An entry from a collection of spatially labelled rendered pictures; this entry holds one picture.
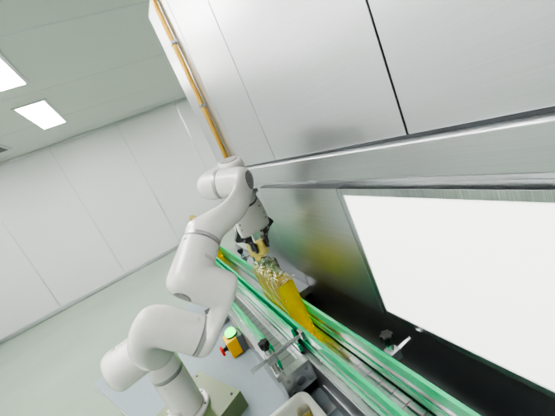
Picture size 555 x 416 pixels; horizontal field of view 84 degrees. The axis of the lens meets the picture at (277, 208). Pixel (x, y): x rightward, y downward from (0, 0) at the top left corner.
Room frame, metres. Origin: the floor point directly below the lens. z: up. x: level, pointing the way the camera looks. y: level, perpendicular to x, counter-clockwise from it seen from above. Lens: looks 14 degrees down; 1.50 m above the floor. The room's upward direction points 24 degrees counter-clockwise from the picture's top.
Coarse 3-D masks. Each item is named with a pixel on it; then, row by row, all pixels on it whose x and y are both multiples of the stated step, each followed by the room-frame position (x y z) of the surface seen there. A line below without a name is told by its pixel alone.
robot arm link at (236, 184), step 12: (228, 168) 0.77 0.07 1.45; (240, 168) 0.75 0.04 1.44; (216, 180) 0.76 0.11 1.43; (228, 180) 0.74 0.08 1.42; (240, 180) 0.72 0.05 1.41; (252, 180) 0.76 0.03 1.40; (228, 192) 0.75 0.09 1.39; (240, 192) 0.70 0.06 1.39; (252, 192) 0.76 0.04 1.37; (228, 204) 0.68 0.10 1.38; (240, 204) 0.70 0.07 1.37; (204, 216) 0.67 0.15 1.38; (216, 216) 0.67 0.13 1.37; (228, 216) 0.68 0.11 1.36; (240, 216) 0.70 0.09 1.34; (192, 228) 0.65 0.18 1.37; (204, 228) 0.65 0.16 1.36; (216, 228) 0.66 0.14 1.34; (228, 228) 0.69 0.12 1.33; (216, 240) 0.65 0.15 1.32
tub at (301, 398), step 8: (304, 392) 0.67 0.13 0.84; (288, 400) 0.67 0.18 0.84; (296, 400) 0.67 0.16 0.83; (304, 400) 0.67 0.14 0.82; (312, 400) 0.64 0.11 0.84; (280, 408) 0.66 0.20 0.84; (288, 408) 0.66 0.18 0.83; (296, 408) 0.66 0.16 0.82; (304, 408) 0.67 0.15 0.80; (312, 408) 0.63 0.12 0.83
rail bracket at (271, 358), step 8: (296, 336) 0.74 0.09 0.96; (304, 336) 0.73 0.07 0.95; (264, 344) 0.69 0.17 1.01; (288, 344) 0.72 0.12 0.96; (264, 352) 0.70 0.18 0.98; (272, 352) 0.70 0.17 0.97; (280, 352) 0.71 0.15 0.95; (264, 360) 0.70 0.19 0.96; (272, 360) 0.69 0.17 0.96; (256, 368) 0.68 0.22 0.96; (280, 368) 0.71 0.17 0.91; (280, 376) 0.69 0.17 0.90
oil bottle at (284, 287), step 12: (276, 276) 0.85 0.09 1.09; (288, 276) 0.85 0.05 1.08; (276, 288) 0.84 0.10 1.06; (288, 288) 0.84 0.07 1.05; (288, 300) 0.83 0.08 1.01; (300, 300) 0.85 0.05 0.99; (288, 312) 0.83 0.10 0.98; (300, 312) 0.84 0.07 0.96; (300, 324) 0.83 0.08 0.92; (312, 324) 0.85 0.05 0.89
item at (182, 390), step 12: (180, 372) 0.79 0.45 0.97; (168, 384) 0.76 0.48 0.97; (180, 384) 0.78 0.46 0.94; (192, 384) 0.81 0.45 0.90; (168, 396) 0.76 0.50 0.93; (180, 396) 0.77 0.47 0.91; (192, 396) 0.79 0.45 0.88; (204, 396) 0.83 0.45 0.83; (168, 408) 0.78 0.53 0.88; (180, 408) 0.77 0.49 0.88; (192, 408) 0.78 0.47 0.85; (204, 408) 0.79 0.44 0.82
